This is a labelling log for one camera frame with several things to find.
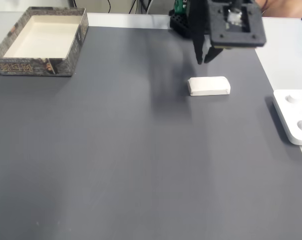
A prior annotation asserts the white rectangular block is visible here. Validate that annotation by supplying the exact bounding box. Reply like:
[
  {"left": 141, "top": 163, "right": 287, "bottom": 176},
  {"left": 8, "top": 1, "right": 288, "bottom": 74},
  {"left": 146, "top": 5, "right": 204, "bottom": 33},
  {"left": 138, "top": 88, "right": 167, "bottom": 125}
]
[{"left": 186, "top": 76, "right": 232, "bottom": 97}]

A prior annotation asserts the printed cardboard box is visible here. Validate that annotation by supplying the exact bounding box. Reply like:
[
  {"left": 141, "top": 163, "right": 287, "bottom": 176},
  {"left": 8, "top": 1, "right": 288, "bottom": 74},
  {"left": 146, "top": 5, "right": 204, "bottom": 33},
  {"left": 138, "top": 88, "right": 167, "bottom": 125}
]
[{"left": 0, "top": 6, "right": 89, "bottom": 78}]

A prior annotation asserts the green circuit board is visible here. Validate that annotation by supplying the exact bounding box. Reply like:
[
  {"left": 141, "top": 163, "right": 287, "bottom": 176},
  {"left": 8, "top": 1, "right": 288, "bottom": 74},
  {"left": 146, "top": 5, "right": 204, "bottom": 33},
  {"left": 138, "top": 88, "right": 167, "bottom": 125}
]
[{"left": 174, "top": 0, "right": 188, "bottom": 13}]

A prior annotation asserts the grey table mat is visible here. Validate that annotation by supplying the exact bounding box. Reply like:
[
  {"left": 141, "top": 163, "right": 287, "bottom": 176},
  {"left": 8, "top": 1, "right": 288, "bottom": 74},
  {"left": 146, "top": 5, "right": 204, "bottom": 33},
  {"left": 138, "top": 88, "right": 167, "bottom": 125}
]
[{"left": 0, "top": 25, "right": 302, "bottom": 240}]

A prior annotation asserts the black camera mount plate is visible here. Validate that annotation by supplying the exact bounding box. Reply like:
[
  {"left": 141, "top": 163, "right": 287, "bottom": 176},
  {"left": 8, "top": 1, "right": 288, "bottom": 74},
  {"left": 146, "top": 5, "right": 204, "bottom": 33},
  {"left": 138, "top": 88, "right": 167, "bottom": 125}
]
[{"left": 206, "top": 0, "right": 268, "bottom": 50}]

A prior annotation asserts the grey background cable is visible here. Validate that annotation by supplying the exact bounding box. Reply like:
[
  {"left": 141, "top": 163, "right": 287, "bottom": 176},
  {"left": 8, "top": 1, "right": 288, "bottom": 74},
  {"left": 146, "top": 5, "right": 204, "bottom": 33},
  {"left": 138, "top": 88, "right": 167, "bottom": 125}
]
[{"left": 140, "top": 0, "right": 154, "bottom": 15}]

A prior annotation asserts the white base plate with dimples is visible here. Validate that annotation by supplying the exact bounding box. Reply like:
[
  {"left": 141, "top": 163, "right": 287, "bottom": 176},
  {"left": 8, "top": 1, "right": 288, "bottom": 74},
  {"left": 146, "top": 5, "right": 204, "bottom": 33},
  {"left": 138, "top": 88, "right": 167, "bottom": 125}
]
[{"left": 273, "top": 89, "right": 302, "bottom": 146}]

